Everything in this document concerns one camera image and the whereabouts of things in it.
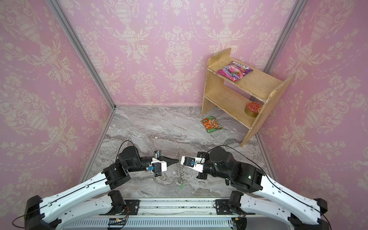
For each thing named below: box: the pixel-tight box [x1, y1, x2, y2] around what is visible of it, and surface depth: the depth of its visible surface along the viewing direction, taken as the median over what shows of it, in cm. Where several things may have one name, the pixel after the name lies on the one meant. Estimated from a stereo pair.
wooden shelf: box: [201, 47, 295, 148], surface depth 83 cm
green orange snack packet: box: [201, 115, 223, 133], surface depth 111 cm
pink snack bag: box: [217, 60, 253, 82], surface depth 77 cm
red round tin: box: [244, 101, 263, 118], surface depth 88 cm
